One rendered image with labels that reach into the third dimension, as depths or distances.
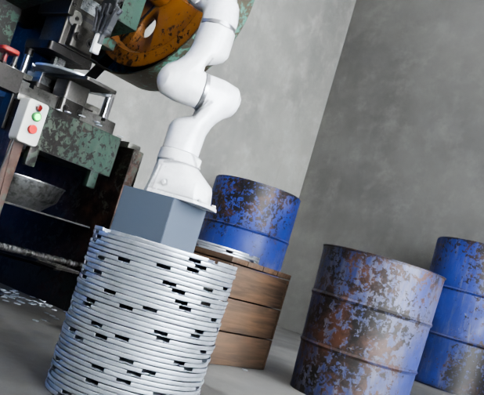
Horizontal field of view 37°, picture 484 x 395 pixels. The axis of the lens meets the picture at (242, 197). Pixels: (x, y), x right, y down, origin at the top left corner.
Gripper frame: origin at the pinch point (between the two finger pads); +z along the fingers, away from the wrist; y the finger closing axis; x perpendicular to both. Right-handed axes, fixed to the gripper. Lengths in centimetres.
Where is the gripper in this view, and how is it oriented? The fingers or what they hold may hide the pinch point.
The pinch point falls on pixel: (96, 44)
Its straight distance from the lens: 260.8
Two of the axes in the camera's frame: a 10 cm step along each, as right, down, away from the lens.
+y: 7.5, 1.9, -6.3
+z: -3.1, 9.5, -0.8
